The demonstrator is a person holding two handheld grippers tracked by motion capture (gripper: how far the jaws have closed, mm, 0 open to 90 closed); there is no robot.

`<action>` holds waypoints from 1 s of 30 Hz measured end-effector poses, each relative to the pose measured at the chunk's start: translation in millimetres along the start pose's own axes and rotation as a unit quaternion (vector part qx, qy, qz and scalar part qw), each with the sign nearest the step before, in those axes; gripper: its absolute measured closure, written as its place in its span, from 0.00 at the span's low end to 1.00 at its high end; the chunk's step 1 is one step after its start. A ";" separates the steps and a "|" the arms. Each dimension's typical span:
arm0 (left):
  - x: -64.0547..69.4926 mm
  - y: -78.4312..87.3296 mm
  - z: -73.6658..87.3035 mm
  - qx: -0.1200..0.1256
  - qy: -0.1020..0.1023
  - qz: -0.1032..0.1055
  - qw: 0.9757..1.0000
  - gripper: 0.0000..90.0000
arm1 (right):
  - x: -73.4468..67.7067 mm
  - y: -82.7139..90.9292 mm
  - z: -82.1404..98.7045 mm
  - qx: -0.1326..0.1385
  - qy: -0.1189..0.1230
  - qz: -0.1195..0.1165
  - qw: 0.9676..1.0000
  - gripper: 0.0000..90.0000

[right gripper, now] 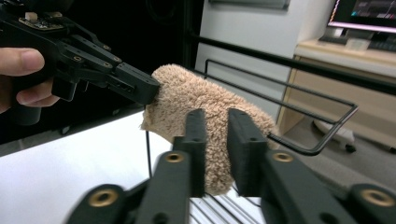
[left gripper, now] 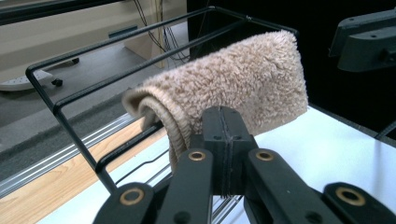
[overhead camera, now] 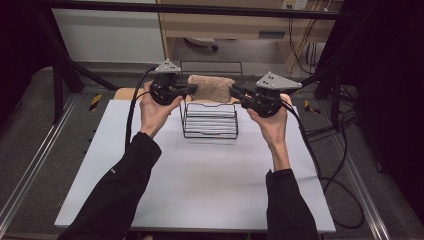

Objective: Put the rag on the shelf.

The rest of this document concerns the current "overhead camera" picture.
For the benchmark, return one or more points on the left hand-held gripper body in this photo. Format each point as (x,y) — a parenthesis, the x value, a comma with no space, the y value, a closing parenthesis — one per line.
(167,68)

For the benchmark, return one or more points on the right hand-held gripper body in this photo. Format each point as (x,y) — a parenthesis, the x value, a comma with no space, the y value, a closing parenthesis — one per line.
(275,82)

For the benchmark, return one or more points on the brown towel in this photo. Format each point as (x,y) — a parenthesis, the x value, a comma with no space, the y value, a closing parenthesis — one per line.
(211,88)

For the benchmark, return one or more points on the person's left hand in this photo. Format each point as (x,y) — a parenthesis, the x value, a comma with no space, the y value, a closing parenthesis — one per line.
(153,116)

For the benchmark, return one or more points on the person's right hand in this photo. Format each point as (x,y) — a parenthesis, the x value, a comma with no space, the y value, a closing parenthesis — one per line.
(275,130)

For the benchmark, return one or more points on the office chair base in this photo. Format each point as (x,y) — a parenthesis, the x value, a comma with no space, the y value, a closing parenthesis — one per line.
(201,41)

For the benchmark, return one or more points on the black metal stand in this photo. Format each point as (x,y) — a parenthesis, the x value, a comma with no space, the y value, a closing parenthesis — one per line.
(336,96)
(58,90)

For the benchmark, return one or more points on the light wooden desk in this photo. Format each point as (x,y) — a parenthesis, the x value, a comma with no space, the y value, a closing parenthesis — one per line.
(233,26)

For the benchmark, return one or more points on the white cabinet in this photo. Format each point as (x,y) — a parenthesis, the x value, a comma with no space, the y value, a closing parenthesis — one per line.
(106,36)

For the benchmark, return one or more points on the white foam board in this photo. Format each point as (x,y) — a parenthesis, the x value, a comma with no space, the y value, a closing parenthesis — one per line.
(206,173)

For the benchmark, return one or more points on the black curtain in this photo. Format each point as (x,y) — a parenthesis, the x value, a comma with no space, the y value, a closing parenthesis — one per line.
(20,50)
(390,83)

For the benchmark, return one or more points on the black metal frame bar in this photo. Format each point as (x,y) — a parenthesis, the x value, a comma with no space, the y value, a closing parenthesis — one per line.
(200,9)

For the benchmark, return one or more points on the white wall socket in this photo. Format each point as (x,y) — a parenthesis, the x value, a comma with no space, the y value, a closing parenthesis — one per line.
(295,4)

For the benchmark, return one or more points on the aluminium floor rail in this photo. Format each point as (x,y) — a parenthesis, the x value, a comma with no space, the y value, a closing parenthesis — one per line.
(361,193)
(36,156)

